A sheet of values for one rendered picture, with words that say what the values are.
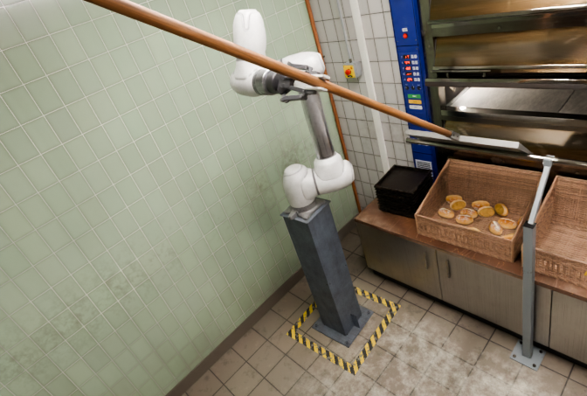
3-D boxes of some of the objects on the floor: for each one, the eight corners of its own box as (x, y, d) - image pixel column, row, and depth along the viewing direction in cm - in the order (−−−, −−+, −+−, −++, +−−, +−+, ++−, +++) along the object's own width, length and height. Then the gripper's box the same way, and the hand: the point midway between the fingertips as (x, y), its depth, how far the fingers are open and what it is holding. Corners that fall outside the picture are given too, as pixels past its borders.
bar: (431, 278, 281) (408, 135, 225) (670, 376, 190) (733, 177, 134) (407, 308, 265) (377, 163, 209) (656, 430, 174) (721, 232, 118)
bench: (407, 233, 327) (397, 177, 299) (945, 414, 153) (1040, 319, 125) (368, 277, 298) (352, 219, 271) (974, 560, 125) (1105, 479, 97)
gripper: (286, 61, 132) (339, 59, 116) (277, 107, 133) (328, 112, 117) (269, 55, 127) (322, 52, 110) (260, 103, 128) (312, 107, 111)
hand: (317, 82), depth 116 cm, fingers closed on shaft, 3 cm apart
